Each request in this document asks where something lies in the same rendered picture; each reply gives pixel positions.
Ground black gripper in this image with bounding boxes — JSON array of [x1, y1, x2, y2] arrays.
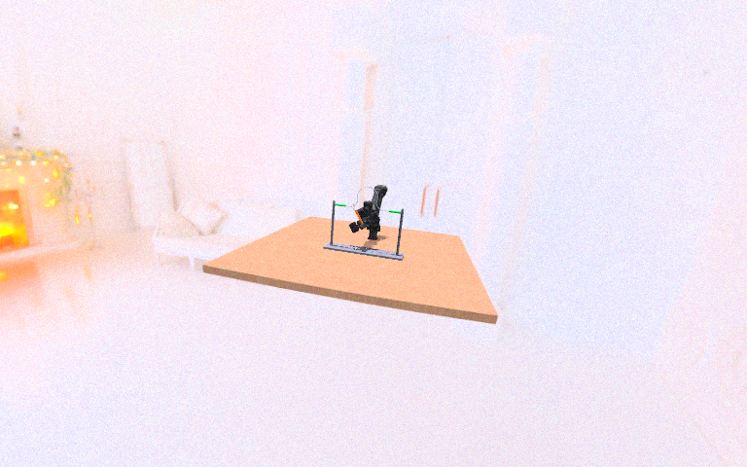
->
[[349, 212, 380, 234]]

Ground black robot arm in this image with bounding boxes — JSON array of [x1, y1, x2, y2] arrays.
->
[[357, 185, 388, 240]]

